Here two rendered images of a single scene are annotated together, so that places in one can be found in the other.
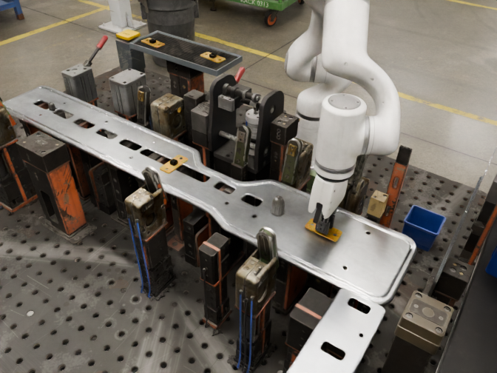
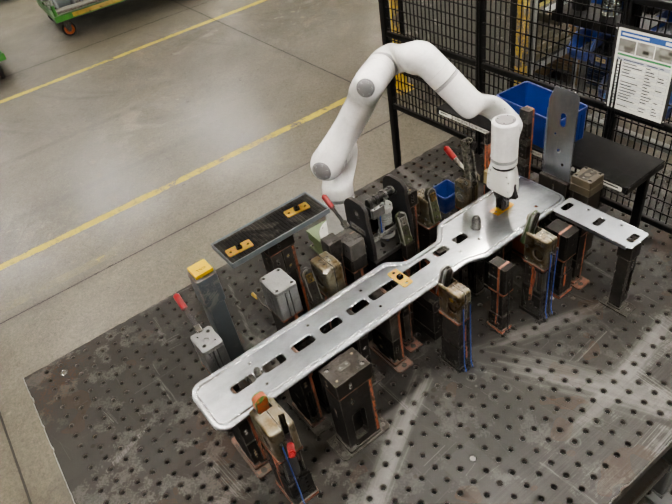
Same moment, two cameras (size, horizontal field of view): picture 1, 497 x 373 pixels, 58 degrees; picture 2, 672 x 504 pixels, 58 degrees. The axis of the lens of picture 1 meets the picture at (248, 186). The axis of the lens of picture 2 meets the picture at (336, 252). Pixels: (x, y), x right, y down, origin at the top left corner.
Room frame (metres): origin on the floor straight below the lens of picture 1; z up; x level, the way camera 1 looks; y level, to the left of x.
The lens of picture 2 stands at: (0.56, 1.51, 2.32)
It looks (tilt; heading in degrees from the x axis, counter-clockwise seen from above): 41 degrees down; 297
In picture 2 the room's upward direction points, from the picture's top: 11 degrees counter-clockwise
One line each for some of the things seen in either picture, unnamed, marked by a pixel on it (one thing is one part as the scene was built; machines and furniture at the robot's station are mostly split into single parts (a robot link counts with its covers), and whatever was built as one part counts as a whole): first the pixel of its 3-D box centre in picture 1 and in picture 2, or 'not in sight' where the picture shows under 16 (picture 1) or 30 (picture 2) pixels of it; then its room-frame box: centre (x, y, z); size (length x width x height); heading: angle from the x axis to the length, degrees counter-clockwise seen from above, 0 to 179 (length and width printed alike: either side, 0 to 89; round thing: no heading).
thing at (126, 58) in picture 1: (137, 94); (221, 321); (1.56, 0.44, 0.92); 0.08 x 0.08 x 0.44; 57
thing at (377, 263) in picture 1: (166, 164); (396, 283); (1.02, 0.23, 1.00); 1.38 x 0.22 x 0.02; 57
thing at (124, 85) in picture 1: (136, 130); (290, 326); (1.33, 0.39, 0.90); 0.13 x 0.10 x 0.41; 147
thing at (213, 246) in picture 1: (216, 284); (500, 296); (0.72, 0.08, 0.84); 0.11 x 0.08 x 0.29; 147
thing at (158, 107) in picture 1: (171, 151); (334, 304); (1.23, 0.26, 0.89); 0.13 x 0.11 x 0.38; 147
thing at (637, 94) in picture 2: not in sight; (641, 74); (0.37, -0.59, 1.30); 0.23 x 0.02 x 0.31; 147
